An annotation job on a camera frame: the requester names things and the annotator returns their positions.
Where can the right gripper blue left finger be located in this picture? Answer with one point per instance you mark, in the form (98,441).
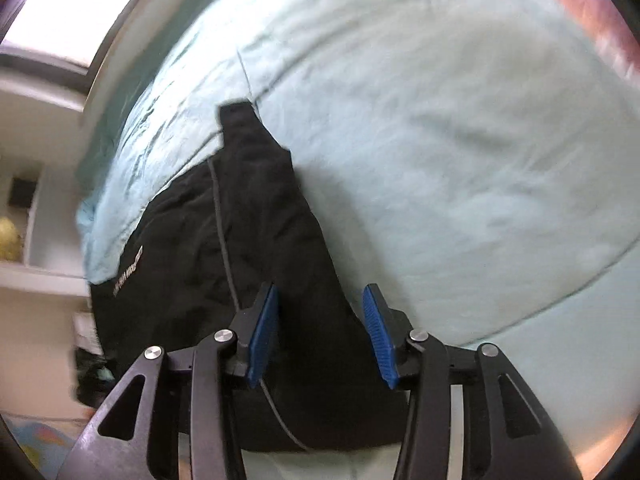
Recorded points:
(255,330)

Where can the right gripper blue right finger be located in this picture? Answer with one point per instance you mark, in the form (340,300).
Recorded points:
(388,330)

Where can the black hooded jacket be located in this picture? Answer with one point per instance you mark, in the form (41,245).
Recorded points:
(202,250)

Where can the light blue bed quilt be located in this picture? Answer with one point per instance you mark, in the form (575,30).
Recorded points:
(476,159)

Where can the colourful floor mat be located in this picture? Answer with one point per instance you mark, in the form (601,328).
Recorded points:
(45,441)

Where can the yellow round object on shelf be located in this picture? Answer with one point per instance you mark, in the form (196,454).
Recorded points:
(11,246)

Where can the black box on shelf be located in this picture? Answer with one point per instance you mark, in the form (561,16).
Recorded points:
(22,193)

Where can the window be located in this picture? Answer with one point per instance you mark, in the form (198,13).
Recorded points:
(60,41)

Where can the white wall shelf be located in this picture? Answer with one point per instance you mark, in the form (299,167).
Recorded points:
(42,139)

